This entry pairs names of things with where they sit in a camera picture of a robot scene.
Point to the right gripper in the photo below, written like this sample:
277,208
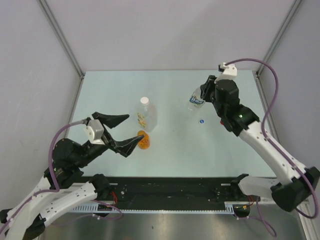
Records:
206,88

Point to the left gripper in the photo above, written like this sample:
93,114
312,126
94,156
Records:
125,146

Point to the water bottle blue cap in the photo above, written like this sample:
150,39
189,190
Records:
195,101

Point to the square bottle white cap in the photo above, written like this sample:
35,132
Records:
146,114

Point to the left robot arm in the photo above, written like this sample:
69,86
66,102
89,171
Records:
47,201

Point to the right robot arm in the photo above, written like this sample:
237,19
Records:
294,182

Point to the small orange bottle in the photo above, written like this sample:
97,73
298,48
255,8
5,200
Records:
145,141

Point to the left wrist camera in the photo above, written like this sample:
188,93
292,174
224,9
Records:
94,131

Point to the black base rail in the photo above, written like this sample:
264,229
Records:
170,193

